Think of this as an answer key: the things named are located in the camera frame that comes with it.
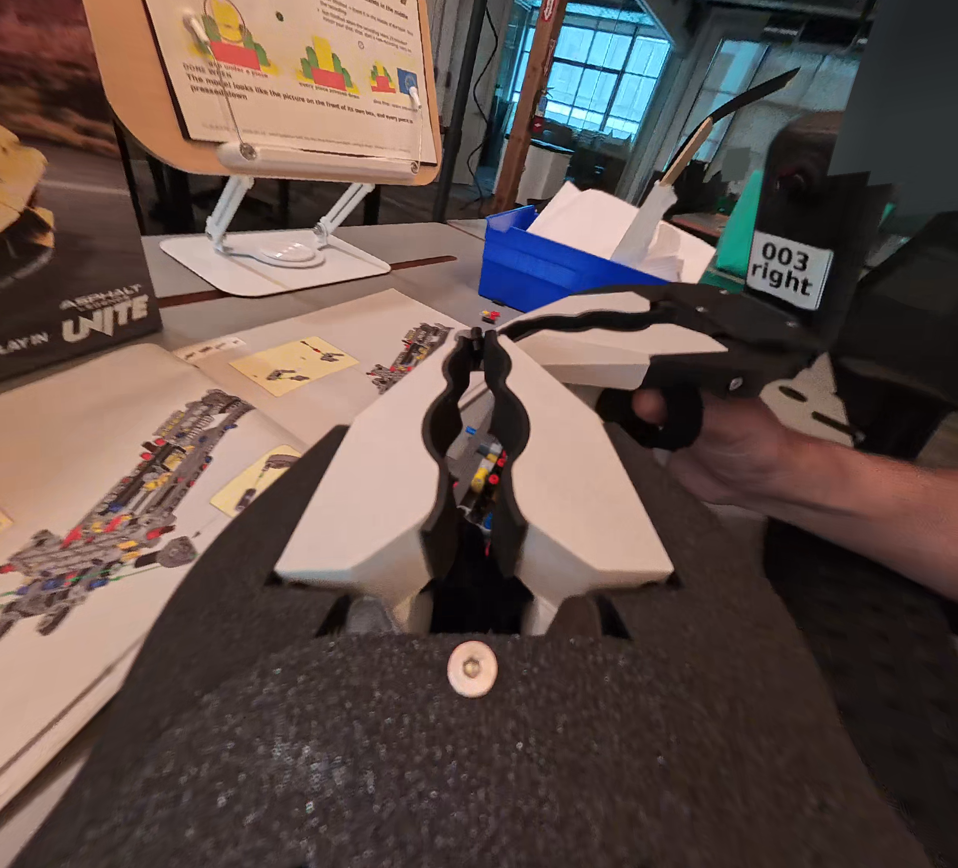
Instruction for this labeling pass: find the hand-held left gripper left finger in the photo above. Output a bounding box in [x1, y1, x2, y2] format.
[274, 331, 489, 636]

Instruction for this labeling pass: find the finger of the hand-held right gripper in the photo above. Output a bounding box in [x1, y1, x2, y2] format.
[497, 284, 680, 340]
[515, 313, 728, 390]

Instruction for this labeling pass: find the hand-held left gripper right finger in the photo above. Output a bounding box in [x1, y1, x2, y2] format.
[482, 329, 676, 636]

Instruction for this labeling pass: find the grey lego car chassis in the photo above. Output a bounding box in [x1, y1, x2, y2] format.
[453, 427, 510, 555]

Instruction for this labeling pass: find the person's right forearm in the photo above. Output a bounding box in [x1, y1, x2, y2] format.
[778, 427, 958, 600]

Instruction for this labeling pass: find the lego instruction booklet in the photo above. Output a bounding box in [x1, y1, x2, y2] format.
[0, 288, 480, 809]

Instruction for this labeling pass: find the lego set box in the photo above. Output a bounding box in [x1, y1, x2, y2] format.
[0, 0, 163, 383]

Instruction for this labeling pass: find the person's right hand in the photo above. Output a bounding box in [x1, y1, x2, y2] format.
[631, 388, 798, 510]

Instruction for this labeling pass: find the blue plastic bin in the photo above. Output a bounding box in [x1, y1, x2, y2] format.
[479, 204, 675, 315]

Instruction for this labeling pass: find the white paper stack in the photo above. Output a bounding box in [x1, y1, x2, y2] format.
[527, 181, 718, 285]

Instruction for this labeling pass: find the black office chair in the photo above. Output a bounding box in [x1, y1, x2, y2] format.
[831, 210, 958, 457]

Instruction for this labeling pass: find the white folding stand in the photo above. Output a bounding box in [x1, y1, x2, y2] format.
[159, 141, 422, 299]

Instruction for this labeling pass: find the black metal pole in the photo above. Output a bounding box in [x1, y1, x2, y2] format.
[433, 0, 511, 221]

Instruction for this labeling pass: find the instruction sheet on white stand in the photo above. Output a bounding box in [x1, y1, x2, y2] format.
[60, 0, 443, 188]

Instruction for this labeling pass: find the black camera cable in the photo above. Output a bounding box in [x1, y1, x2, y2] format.
[660, 67, 802, 190]

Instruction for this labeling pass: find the brown wooden post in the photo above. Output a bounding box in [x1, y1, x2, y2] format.
[490, 0, 592, 214]

